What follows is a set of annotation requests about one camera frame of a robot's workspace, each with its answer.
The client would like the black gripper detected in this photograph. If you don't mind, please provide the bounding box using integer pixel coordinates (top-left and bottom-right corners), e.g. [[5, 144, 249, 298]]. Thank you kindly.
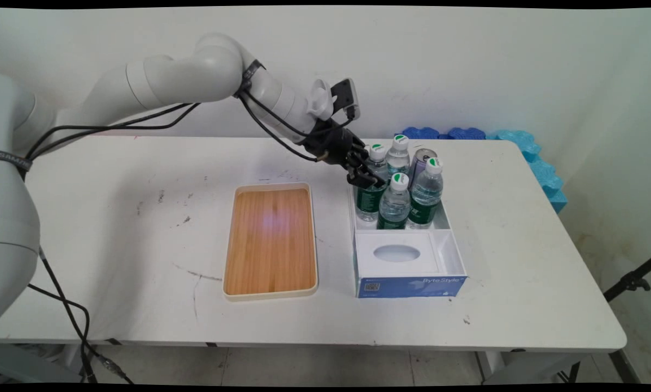
[[302, 121, 387, 190]]

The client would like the clear water bottle green label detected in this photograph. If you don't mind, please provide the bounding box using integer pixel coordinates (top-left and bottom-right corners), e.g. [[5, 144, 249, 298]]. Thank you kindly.
[[354, 144, 388, 224], [407, 157, 445, 227], [377, 173, 412, 230], [384, 134, 412, 183]]

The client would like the purple and silver drink can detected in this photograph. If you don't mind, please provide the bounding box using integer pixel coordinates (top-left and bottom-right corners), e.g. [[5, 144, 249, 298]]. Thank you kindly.
[[410, 148, 438, 188]]

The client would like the dark blue foam mat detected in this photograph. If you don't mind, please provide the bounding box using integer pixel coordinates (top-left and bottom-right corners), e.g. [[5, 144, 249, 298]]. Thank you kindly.
[[395, 127, 440, 140], [447, 127, 486, 141]]

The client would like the blue and white cardboard box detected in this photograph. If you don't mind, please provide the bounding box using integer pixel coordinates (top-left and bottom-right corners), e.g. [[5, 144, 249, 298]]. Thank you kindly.
[[348, 164, 468, 299]]

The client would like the bamboo tray with cream rim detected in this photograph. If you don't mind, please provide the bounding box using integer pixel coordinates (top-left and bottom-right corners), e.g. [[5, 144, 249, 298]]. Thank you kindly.
[[222, 182, 319, 302]]

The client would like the light blue foam mat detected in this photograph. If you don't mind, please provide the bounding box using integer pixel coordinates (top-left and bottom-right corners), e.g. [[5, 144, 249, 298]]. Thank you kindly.
[[486, 130, 569, 214]]

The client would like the black tripod stand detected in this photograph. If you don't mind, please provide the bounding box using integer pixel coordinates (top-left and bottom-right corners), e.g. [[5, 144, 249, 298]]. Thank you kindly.
[[603, 253, 651, 303]]

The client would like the grey metal table leg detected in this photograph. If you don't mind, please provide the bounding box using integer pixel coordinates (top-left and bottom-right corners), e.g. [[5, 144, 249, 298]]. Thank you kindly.
[[0, 345, 99, 384]]

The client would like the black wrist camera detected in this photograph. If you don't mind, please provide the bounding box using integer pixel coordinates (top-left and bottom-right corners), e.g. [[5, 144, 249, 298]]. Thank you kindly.
[[330, 78, 361, 120]]

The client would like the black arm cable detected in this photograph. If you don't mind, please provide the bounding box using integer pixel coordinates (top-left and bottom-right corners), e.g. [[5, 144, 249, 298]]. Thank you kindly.
[[25, 90, 357, 164]]

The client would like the black velcro strap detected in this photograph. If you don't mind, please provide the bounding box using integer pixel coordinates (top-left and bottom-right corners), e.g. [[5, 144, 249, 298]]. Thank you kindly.
[[237, 59, 266, 97], [0, 149, 34, 173]]

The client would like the black floor cable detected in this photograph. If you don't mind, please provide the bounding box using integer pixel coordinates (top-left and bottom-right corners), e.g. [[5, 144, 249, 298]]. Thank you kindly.
[[27, 248, 134, 385]]

